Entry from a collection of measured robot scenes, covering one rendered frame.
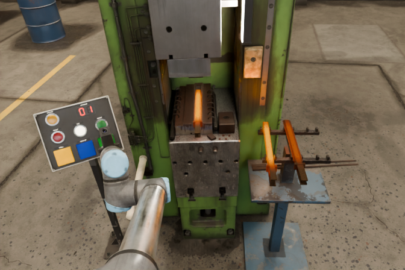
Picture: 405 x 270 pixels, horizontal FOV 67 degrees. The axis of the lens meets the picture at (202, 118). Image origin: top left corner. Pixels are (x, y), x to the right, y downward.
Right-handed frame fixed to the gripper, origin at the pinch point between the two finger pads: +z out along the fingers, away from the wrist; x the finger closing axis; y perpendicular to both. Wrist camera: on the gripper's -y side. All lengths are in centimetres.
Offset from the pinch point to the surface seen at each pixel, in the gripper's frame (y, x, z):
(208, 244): 95, 45, 49
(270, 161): 26, 65, -25
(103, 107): -16.4, 3.5, 11.0
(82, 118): -14.0, -7.1, 11.1
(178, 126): 3.6, 37.1, 12.7
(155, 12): -50, 33, -16
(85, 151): 1.4, -10.5, 10.3
